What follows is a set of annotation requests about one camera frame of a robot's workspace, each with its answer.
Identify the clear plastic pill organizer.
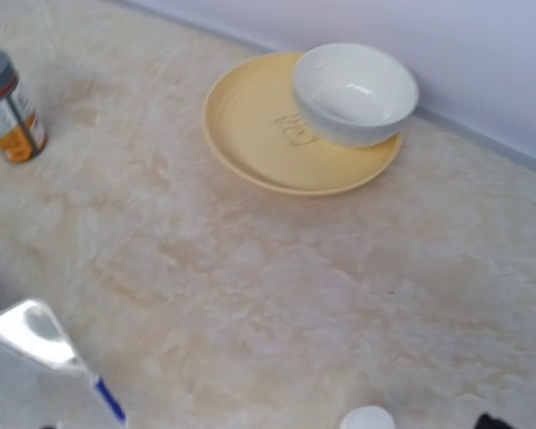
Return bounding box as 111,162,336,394
0,299,128,428

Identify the beige round plate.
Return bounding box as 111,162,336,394
203,52,402,197

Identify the white ceramic bowl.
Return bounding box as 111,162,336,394
292,43,420,147

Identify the small white pill bottle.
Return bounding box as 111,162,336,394
339,406,396,429

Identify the orange pill bottle grey cap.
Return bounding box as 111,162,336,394
0,50,47,164

